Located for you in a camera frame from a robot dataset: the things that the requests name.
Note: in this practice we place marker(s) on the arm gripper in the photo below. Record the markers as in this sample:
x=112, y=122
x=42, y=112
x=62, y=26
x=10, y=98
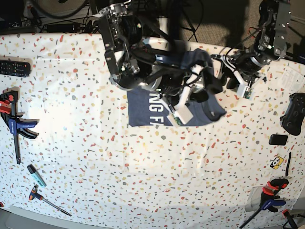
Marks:
x=175, y=89
x=242, y=84

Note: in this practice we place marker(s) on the blue T-shirt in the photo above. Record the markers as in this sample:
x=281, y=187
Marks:
x=144, y=109

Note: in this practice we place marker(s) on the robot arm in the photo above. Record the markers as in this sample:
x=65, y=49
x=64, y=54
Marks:
x=269, y=43
x=133, y=64

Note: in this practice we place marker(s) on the black game controller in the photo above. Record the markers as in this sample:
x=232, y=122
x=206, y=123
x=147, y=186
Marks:
x=293, y=118

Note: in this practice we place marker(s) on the small black case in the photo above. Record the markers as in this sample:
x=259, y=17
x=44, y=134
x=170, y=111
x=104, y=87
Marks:
x=278, y=140

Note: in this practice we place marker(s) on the yellow cartoon sticker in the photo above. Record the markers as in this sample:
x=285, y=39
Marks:
x=276, y=163

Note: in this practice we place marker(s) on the clear plastic bag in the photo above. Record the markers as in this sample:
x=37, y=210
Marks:
x=254, y=199

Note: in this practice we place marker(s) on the terrazzo patterned tablecloth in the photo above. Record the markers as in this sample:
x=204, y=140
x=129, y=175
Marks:
x=107, y=173

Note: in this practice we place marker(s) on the black TV remote control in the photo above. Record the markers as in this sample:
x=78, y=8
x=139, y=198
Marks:
x=14, y=68

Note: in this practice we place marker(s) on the teal highlighter marker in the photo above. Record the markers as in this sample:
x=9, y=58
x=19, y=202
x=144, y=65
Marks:
x=35, y=174

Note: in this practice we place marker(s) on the blue black bar clamp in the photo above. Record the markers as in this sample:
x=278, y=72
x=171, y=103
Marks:
x=16, y=125

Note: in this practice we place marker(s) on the white table leg post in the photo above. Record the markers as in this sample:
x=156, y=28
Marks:
x=163, y=24

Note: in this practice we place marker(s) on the orange handled T screwdriver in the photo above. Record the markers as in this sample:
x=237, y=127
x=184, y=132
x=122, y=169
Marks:
x=35, y=195

